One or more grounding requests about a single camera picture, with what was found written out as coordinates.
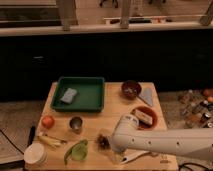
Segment dark brown bowl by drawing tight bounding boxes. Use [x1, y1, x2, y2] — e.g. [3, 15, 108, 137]
[121, 80, 142, 100]

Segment bunch of dark grapes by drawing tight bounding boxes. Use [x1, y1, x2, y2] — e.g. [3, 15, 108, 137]
[97, 134, 110, 150]

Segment spice jar rack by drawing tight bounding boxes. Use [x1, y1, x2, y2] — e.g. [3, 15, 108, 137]
[178, 89, 213, 128]

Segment black marker pen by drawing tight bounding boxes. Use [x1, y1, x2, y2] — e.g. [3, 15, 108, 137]
[28, 126, 36, 146]

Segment green leafy vegetable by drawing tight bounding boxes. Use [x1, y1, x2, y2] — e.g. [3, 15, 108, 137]
[64, 139, 88, 165]

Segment orange clay bowl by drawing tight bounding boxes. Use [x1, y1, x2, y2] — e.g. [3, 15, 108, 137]
[131, 106, 158, 130]

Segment green plastic tray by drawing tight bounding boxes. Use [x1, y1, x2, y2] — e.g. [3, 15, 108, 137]
[51, 77, 105, 112]

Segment grey triangular cloth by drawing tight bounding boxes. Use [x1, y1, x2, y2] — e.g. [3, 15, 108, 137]
[139, 88, 153, 107]

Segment yellow banana pieces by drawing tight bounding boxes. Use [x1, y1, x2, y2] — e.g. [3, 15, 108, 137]
[38, 134, 66, 148]

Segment black cable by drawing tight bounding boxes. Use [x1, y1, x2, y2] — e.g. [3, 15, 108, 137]
[178, 162, 213, 171]

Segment white handled brush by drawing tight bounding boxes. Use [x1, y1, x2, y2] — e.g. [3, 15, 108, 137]
[120, 151, 149, 164]

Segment white stacked plates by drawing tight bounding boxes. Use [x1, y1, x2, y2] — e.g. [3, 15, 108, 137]
[24, 143, 47, 165]

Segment grey sponge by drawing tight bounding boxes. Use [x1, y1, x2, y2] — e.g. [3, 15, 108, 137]
[61, 88, 77, 104]

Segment orange fruit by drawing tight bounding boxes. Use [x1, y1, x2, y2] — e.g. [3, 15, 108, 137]
[41, 115, 55, 129]

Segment small metal cup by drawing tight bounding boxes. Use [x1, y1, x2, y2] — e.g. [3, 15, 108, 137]
[69, 117, 83, 134]

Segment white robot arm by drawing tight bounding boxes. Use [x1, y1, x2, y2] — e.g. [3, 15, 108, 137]
[109, 114, 213, 162]

